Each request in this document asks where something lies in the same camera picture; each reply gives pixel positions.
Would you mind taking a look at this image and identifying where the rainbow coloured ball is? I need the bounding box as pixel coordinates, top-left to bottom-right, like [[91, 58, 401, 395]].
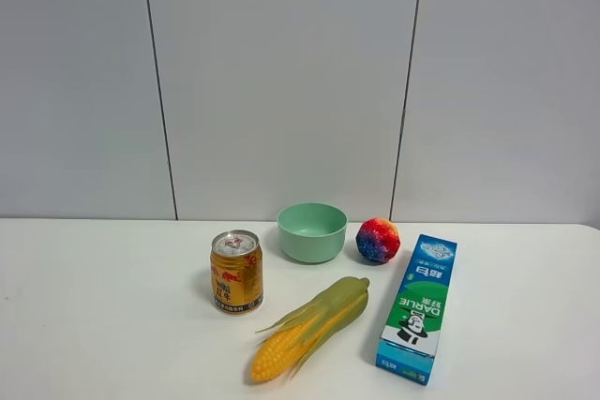
[[355, 218, 401, 264]]

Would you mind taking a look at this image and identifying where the green plastic bowl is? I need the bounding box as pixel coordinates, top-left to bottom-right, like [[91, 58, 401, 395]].
[[277, 202, 348, 264]]

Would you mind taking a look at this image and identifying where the gold Red Bull can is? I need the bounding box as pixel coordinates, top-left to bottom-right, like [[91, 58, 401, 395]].
[[210, 230, 263, 316]]

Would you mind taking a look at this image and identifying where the toy corn cob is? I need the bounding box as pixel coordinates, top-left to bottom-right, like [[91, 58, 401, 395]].
[[249, 276, 370, 384]]

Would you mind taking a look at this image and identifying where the Darlie toothpaste box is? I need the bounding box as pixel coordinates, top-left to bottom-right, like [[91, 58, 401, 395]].
[[376, 234, 458, 386]]

